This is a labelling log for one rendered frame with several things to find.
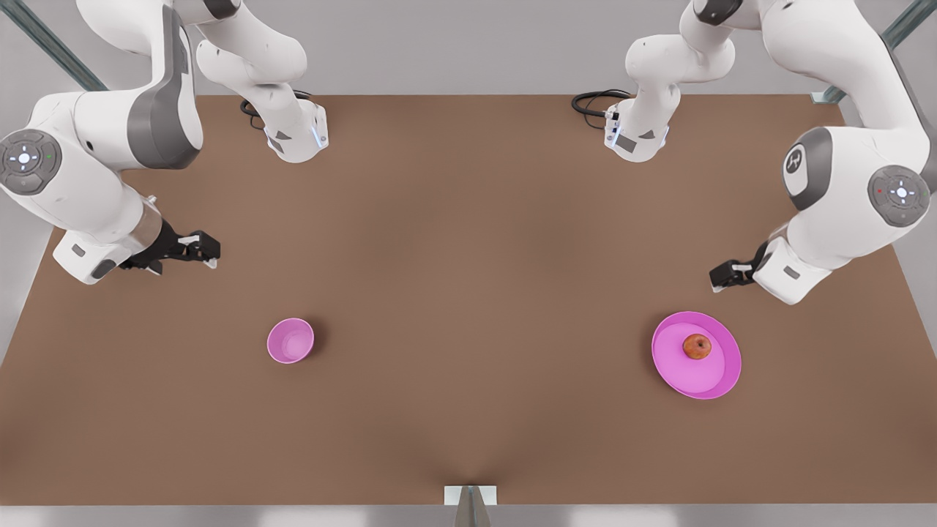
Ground pink plate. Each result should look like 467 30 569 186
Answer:
652 311 742 400

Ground pink bowl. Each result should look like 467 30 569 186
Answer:
266 318 316 365

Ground black cable loop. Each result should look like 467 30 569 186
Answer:
571 89 635 131
239 89 314 131

